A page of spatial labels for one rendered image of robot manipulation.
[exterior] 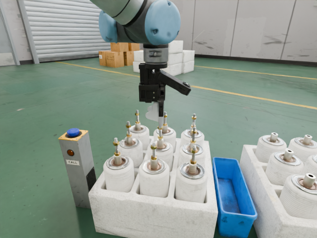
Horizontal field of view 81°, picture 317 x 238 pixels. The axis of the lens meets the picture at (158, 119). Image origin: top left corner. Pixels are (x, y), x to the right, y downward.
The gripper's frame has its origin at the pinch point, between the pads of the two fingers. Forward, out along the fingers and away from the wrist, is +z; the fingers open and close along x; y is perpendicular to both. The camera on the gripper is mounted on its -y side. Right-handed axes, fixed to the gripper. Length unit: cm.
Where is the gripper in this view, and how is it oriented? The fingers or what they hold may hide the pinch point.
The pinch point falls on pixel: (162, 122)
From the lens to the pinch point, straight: 64.9
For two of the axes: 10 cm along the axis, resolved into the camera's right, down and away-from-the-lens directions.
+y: -10.0, -0.2, 0.5
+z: 0.0, 9.1, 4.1
